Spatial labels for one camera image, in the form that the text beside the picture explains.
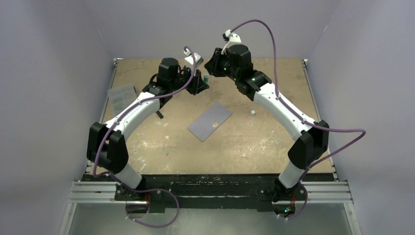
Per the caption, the black hammer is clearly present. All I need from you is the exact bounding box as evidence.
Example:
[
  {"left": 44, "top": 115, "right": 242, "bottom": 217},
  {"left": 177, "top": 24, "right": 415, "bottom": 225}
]
[{"left": 156, "top": 111, "right": 164, "bottom": 119}]

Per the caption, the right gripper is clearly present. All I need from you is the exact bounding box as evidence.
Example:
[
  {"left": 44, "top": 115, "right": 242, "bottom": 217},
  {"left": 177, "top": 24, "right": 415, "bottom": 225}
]
[{"left": 205, "top": 48, "right": 239, "bottom": 82}]

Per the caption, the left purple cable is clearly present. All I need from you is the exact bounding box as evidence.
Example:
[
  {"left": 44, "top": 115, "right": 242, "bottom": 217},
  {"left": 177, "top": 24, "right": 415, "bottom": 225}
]
[{"left": 92, "top": 46, "right": 197, "bottom": 228}]

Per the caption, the clear plastic organizer box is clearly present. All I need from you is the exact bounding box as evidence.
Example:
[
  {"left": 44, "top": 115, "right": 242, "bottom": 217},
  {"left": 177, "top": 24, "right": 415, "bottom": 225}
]
[{"left": 107, "top": 83, "right": 137, "bottom": 117}]

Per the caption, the grey envelope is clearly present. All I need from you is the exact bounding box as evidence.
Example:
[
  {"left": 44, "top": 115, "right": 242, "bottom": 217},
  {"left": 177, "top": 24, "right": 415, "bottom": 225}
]
[{"left": 187, "top": 102, "right": 232, "bottom": 142}]

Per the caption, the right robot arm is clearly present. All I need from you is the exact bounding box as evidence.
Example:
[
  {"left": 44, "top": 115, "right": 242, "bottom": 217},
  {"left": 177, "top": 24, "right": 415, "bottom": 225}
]
[{"left": 205, "top": 44, "right": 329, "bottom": 199}]

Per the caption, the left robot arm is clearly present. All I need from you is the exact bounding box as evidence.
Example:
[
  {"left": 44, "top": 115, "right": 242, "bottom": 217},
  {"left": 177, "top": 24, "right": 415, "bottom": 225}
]
[{"left": 86, "top": 54, "right": 209, "bottom": 200}]

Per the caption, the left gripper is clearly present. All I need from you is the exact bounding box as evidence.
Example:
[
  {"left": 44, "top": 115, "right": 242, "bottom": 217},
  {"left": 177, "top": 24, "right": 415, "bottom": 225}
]
[{"left": 170, "top": 66, "right": 208, "bottom": 95}]

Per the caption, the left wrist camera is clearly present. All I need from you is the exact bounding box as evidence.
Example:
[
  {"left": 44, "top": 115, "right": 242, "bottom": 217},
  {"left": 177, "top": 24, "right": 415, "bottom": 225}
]
[{"left": 184, "top": 53, "right": 204, "bottom": 70}]

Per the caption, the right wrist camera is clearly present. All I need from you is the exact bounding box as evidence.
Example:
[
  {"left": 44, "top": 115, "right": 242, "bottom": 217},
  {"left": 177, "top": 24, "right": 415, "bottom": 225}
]
[{"left": 221, "top": 29, "right": 241, "bottom": 55}]

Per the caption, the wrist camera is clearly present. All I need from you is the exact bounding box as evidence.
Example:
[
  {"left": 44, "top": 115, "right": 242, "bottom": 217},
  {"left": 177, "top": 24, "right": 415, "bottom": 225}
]
[
  {"left": 221, "top": 29, "right": 241, "bottom": 55},
  {"left": 184, "top": 53, "right": 204, "bottom": 70}
]

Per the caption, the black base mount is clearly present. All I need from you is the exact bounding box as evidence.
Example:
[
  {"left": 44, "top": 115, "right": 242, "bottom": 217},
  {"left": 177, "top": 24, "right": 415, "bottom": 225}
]
[{"left": 81, "top": 173, "right": 334, "bottom": 215}]

